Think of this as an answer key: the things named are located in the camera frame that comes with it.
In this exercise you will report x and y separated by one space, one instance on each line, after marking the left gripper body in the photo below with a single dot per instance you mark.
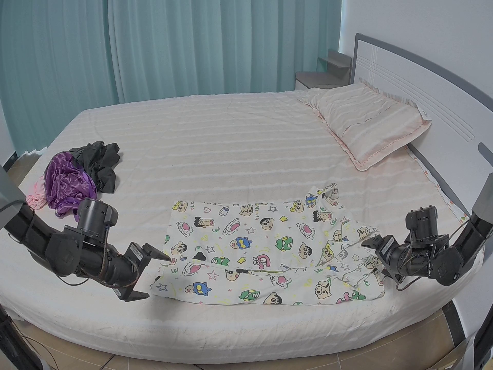
138 256

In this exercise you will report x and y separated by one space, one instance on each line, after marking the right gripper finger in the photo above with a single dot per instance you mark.
373 242

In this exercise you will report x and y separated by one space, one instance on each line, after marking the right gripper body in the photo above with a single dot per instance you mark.
391 256

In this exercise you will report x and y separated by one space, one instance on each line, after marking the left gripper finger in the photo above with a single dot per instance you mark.
153 253
134 296

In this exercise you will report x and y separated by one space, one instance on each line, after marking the white printed pyjama top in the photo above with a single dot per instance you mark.
262 253

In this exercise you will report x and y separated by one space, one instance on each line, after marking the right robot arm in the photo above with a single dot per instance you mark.
450 260

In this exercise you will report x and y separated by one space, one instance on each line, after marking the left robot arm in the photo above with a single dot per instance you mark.
57 253

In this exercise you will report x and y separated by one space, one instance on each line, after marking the bed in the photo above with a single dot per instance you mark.
231 137

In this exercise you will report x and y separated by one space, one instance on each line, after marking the purple garment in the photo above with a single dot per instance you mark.
65 183

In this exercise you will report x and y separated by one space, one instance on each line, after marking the dark grey garment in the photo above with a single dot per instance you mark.
100 160

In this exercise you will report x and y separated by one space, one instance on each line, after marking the pink garment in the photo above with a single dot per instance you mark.
36 199

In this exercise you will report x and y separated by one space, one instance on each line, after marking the cream striped pillow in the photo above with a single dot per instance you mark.
366 118

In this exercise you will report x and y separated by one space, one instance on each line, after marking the grey bedside table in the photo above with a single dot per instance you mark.
319 77

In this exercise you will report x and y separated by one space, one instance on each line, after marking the blue-green curtain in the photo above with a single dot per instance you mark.
223 33
54 52

